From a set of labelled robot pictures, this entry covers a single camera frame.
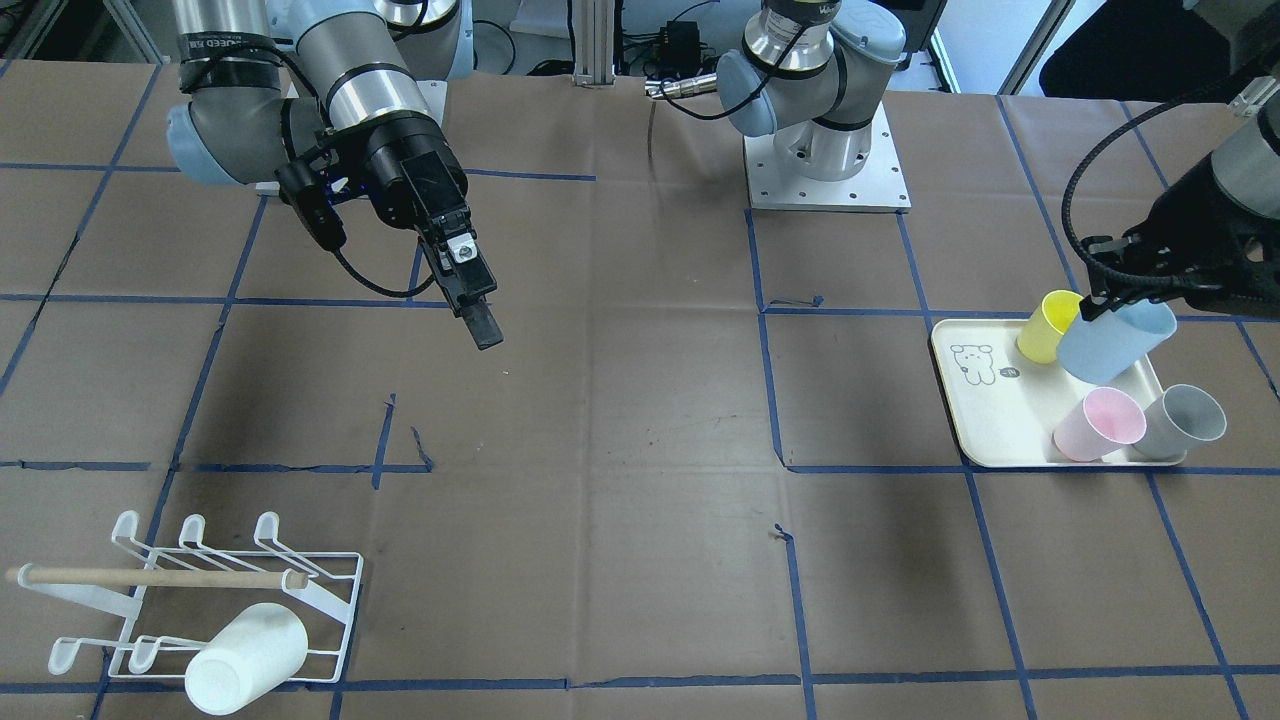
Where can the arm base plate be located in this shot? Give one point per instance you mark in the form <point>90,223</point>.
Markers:
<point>435,95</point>
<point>809,167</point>

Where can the grey plastic cup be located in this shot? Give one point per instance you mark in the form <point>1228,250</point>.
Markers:
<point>1181,418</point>

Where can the aluminium frame post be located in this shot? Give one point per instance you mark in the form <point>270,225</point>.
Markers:
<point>594,29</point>

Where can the yellow plastic cup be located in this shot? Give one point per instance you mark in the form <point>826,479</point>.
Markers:
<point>1041,335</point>

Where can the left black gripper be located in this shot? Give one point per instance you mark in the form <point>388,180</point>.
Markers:
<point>1200,226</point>

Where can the light blue cup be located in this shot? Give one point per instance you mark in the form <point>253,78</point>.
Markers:
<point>1097,352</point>

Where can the pink plastic cup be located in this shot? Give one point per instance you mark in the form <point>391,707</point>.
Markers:
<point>1105,420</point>

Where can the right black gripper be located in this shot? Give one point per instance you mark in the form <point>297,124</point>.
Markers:
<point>408,168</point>

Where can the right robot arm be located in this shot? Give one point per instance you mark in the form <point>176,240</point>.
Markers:
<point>326,99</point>

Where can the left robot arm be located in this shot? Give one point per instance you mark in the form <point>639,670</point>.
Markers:
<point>830,62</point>

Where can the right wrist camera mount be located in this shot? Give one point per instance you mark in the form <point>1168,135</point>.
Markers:
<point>305,183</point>

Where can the cream white plastic cup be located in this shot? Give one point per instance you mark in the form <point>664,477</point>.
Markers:
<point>258,650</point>

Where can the cream plastic tray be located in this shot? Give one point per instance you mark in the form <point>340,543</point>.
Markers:
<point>1003,407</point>

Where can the black power adapter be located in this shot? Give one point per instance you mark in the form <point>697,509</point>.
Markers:
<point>679,42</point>

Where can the white wire cup rack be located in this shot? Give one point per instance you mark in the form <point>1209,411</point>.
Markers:
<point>170,600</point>

